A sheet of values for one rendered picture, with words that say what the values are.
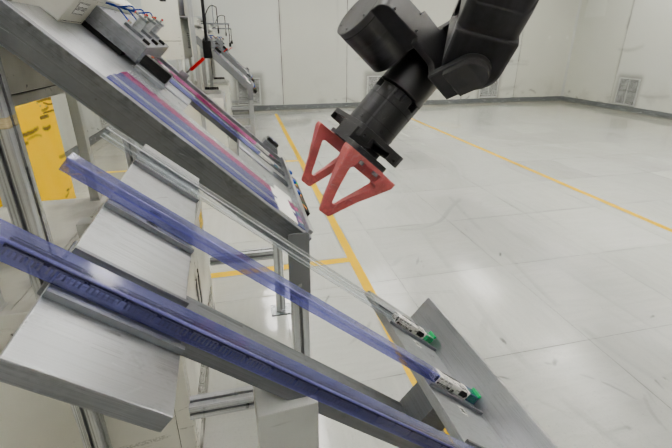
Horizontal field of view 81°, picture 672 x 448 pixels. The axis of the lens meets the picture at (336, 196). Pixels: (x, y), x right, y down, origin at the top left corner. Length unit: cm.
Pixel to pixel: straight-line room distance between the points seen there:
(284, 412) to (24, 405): 88
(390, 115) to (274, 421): 33
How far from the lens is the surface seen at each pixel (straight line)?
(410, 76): 45
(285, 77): 751
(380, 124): 44
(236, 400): 112
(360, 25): 41
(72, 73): 86
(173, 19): 440
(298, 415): 44
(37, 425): 127
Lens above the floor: 114
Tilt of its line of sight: 21 degrees down
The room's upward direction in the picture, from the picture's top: straight up
